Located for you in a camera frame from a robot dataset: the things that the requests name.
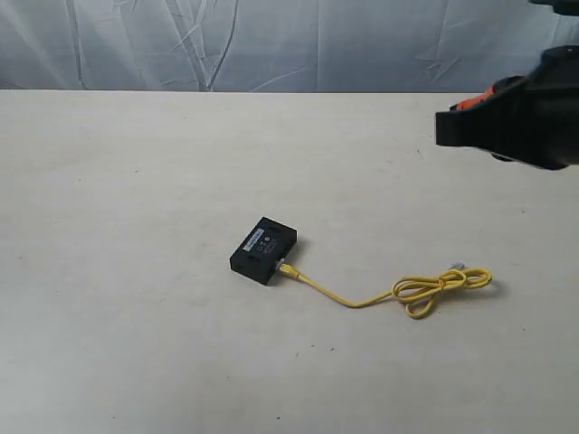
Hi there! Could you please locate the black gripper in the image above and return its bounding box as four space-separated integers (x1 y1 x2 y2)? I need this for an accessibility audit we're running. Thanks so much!
435 45 578 170

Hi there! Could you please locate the yellow ethernet cable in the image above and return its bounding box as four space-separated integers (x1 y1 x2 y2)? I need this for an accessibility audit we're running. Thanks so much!
276 259 494 320

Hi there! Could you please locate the small black network box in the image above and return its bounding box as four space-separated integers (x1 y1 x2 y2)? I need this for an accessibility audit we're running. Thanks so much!
230 217 298 286

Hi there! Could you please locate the grey backdrop cloth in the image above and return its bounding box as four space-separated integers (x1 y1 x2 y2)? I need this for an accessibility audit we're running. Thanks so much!
1 0 578 93

